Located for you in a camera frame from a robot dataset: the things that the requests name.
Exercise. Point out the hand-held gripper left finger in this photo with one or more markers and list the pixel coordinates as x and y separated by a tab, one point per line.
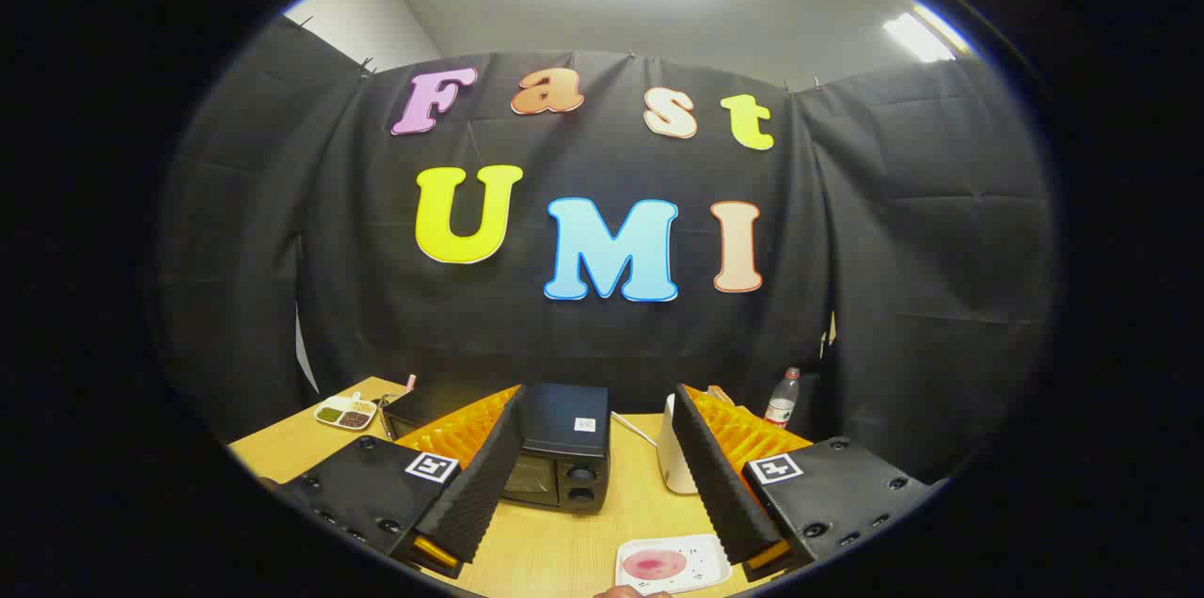
494	466

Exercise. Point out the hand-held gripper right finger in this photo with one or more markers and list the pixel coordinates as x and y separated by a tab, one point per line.
715	476

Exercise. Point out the black toaster oven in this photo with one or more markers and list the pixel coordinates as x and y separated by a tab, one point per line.
564	429

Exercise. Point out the white square plate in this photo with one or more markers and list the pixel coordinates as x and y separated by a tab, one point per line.
704	565

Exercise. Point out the pink ham slice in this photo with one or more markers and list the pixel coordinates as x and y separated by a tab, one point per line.
654	565

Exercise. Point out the white pop-up toaster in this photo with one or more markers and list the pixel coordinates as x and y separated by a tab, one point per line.
673	462

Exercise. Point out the clear plastic water bottle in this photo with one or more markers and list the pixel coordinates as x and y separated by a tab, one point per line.
781	405

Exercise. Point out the white divided dish with beans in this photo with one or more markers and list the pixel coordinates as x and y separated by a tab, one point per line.
343	415

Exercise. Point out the small ceiling light panel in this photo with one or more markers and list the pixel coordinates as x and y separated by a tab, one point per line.
920	36

